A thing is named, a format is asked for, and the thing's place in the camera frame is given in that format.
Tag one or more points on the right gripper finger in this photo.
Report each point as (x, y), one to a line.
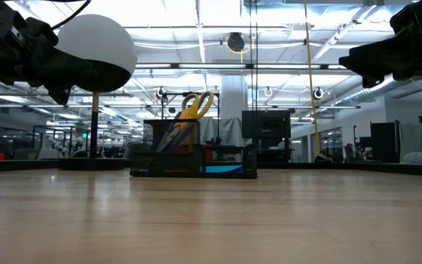
(372, 58)
(374, 80)

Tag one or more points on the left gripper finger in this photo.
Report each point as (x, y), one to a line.
(60, 94)
(57, 67)

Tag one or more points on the yellow highlighter pen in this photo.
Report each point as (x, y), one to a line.
(183, 127)

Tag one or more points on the black mesh desk organizer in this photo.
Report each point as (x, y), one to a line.
(167, 165)

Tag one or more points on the blue sticky note pad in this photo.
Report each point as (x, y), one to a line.
(223, 169)

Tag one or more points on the grey blue office chair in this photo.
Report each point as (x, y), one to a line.
(132, 150)

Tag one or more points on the white globe table lamp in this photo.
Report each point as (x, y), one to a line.
(97, 40)

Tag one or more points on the black cabinet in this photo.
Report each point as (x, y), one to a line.
(385, 143)

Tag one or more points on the black monitor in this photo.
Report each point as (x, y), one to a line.
(266, 124)

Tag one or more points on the black metal table frame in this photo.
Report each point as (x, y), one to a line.
(343, 168)

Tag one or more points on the black metal rig frame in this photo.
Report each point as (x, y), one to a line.
(190, 94)

